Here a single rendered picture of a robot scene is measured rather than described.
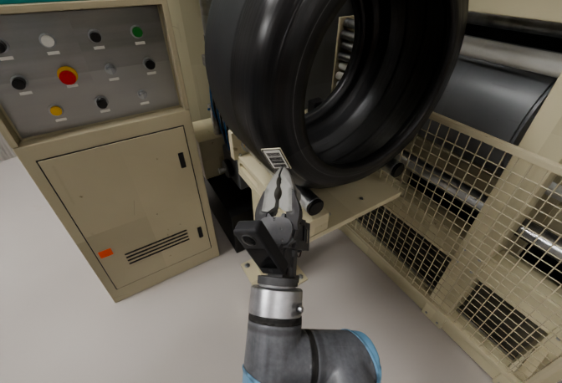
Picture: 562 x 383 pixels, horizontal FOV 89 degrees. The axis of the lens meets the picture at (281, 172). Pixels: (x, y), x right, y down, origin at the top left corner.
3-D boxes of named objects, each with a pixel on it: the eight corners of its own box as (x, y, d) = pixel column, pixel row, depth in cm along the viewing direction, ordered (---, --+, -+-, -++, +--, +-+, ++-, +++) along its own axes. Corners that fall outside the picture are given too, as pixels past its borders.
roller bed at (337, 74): (329, 97, 118) (339, 17, 100) (356, 90, 124) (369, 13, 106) (364, 115, 105) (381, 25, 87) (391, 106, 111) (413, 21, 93)
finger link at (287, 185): (293, 174, 59) (290, 218, 56) (280, 165, 54) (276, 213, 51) (307, 173, 57) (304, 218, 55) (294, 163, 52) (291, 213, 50)
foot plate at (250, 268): (240, 265, 158) (240, 262, 156) (281, 245, 169) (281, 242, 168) (263, 305, 139) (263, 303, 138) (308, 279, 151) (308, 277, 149)
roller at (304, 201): (255, 147, 92) (242, 150, 90) (256, 135, 89) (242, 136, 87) (322, 213, 68) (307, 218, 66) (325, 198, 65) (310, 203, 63)
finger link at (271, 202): (280, 175, 60) (276, 218, 57) (266, 166, 55) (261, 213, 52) (293, 174, 59) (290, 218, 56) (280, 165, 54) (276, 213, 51)
